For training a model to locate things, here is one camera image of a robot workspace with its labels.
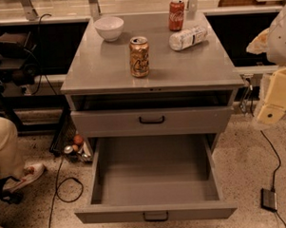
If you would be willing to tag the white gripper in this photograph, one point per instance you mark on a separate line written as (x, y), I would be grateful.
(281, 43)

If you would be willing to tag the orange soda can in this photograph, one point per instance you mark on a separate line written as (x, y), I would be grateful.
(139, 56)

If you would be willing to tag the grey drawer cabinet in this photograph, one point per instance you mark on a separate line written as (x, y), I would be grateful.
(99, 78)

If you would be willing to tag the red cola can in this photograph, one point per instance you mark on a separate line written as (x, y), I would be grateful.
(176, 13)

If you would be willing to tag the open lower grey drawer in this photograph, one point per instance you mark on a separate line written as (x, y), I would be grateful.
(154, 179)

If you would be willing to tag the closed upper grey drawer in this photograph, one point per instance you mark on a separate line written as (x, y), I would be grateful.
(151, 122)

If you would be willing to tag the clear plastic bottle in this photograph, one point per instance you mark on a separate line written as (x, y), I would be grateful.
(187, 38)

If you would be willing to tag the black power adapter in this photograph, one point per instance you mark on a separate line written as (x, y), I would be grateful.
(268, 200)

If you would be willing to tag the white ceramic bowl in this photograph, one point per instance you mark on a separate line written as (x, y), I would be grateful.
(109, 28)

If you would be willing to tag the white sneaker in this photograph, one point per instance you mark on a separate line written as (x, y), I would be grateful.
(30, 175)

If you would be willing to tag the dark equipment on left shelf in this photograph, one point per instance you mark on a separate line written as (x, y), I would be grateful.
(17, 61)

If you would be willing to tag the person leg beige trousers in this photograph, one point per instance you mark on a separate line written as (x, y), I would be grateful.
(11, 163)

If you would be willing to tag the black office chair base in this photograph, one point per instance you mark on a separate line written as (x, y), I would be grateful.
(11, 197)

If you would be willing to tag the black wire basket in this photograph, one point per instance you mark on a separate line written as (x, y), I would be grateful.
(63, 141)

